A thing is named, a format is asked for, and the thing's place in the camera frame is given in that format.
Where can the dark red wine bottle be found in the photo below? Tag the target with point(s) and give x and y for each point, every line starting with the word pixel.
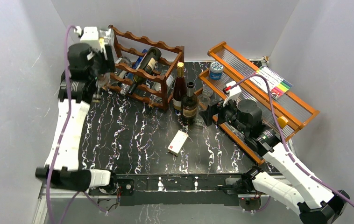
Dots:
pixel 180 88

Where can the orange tiered display shelf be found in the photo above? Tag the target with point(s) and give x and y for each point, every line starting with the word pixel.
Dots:
pixel 239 69

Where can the clear glass bottle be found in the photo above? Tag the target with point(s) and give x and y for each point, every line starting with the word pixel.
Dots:
pixel 204 98

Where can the brown wooden wine rack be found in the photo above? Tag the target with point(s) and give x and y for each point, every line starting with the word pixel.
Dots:
pixel 150 77

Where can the dark bottle cream label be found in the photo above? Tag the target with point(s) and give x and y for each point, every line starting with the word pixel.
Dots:
pixel 147 64

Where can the clear bottle white label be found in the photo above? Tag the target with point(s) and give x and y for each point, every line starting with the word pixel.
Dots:
pixel 157 87

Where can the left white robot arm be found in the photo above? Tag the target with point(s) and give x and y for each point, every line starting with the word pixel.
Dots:
pixel 78 89

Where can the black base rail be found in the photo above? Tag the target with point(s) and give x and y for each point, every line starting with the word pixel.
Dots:
pixel 182 189

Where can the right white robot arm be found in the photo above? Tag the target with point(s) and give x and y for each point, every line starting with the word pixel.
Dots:
pixel 314 203

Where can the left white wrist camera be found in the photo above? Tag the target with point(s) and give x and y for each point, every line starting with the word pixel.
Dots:
pixel 92 36

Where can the blue lidded jar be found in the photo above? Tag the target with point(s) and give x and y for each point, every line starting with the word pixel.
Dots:
pixel 216 70

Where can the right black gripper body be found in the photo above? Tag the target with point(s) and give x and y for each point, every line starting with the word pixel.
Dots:
pixel 226 113

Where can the pack of coloured markers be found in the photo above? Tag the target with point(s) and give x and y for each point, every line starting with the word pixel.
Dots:
pixel 278 86

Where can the blue patterned bottle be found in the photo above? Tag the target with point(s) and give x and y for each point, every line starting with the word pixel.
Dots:
pixel 135 65

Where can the green wine bottle brown label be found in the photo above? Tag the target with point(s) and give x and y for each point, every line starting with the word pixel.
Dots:
pixel 189 105

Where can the white rectangular box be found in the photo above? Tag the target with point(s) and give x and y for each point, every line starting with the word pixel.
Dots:
pixel 177 143

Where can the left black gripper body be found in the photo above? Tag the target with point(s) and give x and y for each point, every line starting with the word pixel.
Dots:
pixel 101 66

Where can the clear bottle gold label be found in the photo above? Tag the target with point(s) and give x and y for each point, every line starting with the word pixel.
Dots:
pixel 103 80

